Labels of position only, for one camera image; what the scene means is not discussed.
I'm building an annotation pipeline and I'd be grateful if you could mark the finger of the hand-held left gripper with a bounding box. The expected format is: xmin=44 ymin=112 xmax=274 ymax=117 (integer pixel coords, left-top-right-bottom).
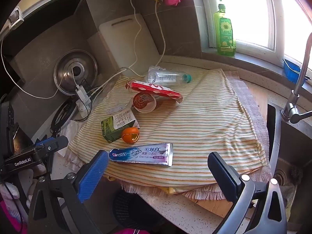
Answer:
xmin=34 ymin=136 xmax=69 ymax=156

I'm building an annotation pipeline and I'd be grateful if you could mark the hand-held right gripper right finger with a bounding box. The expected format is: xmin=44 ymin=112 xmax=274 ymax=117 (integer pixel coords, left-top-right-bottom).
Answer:
xmin=207 ymin=152 xmax=288 ymax=234

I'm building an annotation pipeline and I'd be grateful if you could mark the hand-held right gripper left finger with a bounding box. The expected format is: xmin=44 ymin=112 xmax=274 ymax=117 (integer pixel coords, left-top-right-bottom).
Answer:
xmin=27 ymin=150 xmax=110 ymax=234

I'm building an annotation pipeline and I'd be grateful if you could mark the dark blue mesh basket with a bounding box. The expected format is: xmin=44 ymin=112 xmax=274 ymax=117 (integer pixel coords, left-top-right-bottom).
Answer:
xmin=113 ymin=190 xmax=158 ymax=230

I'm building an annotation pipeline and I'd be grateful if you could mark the green milk carton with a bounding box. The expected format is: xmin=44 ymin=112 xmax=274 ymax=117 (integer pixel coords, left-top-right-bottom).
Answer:
xmin=101 ymin=111 xmax=140 ymax=143

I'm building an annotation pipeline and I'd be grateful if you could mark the orange tangerine peel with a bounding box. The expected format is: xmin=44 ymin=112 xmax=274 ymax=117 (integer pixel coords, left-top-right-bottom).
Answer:
xmin=121 ymin=127 xmax=141 ymax=144

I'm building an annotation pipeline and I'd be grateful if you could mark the silver toothpaste tube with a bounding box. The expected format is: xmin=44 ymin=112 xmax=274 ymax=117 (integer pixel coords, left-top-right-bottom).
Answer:
xmin=108 ymin=143 xmax=174 ymax=167

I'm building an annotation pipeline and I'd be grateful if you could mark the red plastic cup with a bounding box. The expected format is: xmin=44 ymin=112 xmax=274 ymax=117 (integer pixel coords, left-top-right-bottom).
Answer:
xmin=132 ymin=92 xmax=157 ymax=113

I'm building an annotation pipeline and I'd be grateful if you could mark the red snack wrapper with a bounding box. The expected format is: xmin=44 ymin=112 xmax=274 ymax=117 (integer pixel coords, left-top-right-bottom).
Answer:
xmin=125 ymin=80 xmax=183 ymax=104

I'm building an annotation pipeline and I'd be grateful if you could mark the clear plastic bottle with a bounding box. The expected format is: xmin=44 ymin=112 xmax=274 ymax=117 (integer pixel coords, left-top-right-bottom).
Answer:
xmin=144 ymin=66 xmax=193 ymax=86

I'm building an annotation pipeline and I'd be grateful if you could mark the person's left hand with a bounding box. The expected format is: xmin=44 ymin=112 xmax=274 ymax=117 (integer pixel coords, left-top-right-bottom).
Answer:
xmin=0 ymin=167 xmax=37 ymax=209

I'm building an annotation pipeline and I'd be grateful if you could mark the brown cardboard sheet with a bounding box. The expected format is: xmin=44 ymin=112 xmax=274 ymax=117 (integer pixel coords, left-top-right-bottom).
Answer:
xmin=192 ymin=195 xmax=236 ymax=217

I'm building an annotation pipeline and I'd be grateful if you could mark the black box device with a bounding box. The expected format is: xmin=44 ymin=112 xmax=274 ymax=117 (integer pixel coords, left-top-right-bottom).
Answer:
xmin=0 ymin=101 xmax=19 ymax=156

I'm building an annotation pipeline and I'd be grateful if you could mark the striped yellow cloth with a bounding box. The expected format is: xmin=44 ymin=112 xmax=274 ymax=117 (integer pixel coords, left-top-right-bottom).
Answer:
xmin=66 ymin=68 xmax=267 ymax=188

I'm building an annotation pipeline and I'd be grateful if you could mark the person's pink clothing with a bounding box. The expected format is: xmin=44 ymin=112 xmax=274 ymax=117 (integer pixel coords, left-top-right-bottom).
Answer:
xmin=0 ymin=199 xmax=147 ymax=234

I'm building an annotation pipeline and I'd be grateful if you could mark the white charger plug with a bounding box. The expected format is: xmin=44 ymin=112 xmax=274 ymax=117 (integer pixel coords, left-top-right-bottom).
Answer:
xmin=75 ymin=85 xmax=88 ymax=98

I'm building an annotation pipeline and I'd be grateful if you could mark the steel sink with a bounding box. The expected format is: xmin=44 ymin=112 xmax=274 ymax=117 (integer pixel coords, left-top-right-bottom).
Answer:
xmin=266 ymin=104 xmax=312 ymax=227

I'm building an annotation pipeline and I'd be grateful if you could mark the white power strip with chargers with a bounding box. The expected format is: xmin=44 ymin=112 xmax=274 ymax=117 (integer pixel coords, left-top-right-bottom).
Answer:
xmin=72 ymin=77 xmax=96 ymax=122

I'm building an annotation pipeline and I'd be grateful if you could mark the pink fringed cloth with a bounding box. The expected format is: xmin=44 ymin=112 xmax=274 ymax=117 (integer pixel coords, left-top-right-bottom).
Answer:
xmin=57 ymin=70 xmax=273 ymax=200

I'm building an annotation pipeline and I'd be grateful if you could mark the steel pot lid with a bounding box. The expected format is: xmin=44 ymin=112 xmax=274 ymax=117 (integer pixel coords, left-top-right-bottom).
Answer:
xmin=54 ymin=49 xmax=98 ymax=95

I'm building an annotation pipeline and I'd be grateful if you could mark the steel faucet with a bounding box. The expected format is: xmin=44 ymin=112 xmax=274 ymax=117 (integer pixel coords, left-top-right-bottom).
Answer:
xmin=281 ymin=33 xmax=312 ymax=124

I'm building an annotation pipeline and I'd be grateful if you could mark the small blue plastic container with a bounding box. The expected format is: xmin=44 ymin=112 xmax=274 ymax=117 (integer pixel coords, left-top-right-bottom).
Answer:
xmin=283 ymin=58 xmax=301 ymax=82

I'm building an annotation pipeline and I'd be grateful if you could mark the white cutting board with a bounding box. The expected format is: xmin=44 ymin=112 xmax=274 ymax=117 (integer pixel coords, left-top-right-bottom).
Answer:
xmin=98 ymin=13 xmax=160 ymax=70

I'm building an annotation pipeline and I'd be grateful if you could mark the green dish soap bottle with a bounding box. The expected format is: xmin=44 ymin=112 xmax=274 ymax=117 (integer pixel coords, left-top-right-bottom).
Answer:
xmin=213 ymin=0 xmax=236 ymax=57

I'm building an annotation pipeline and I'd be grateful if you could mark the thin white charger cable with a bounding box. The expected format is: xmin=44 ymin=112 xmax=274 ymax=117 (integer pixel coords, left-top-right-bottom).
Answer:
xmin=0 ymin=39 xmax=78 ymax=99

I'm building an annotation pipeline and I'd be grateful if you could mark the white power cable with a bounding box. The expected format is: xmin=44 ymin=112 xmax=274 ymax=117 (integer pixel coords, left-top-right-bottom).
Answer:
xmin=89 ymin=0 xmax=143 ymax=95
xmin=90 ymin=0 xmax=167 ymax=98

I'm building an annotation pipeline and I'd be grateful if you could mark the white window frame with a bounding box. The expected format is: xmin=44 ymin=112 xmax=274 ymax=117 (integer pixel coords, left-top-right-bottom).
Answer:
xmin=197 ymin=0 xmax=312 ymax=71

